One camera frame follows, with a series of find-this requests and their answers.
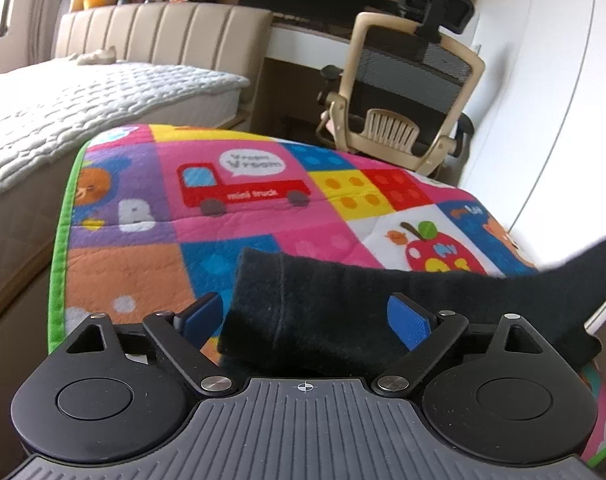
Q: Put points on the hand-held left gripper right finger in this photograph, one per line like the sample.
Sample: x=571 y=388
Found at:
x=408 y=322

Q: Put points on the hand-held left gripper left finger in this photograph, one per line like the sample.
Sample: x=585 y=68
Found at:
x=198 y=317

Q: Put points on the black garment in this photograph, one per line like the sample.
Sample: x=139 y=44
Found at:
x=333 y=310

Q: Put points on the colourful printed play mat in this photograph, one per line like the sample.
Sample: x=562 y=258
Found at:
x=283 y=210

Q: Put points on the beige mesh office chair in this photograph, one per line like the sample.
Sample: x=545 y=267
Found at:
x=403 y=75

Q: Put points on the bed with white quilted mattress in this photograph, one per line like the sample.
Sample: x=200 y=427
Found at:
x=83 y=95

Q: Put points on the white wardrobe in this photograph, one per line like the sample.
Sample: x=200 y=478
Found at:
x=533 y=85

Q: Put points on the small white cloth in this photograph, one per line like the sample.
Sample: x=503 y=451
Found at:
x=98 y=56

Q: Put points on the beige padded headboard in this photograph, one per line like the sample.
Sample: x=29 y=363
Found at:
x=183 y=30

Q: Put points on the white desk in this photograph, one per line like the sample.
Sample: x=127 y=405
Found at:
x=303 y=42

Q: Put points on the dark keyboard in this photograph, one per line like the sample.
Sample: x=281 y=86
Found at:
x=313 y=22

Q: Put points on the grey curtain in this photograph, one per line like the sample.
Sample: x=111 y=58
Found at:
x=38 y=10

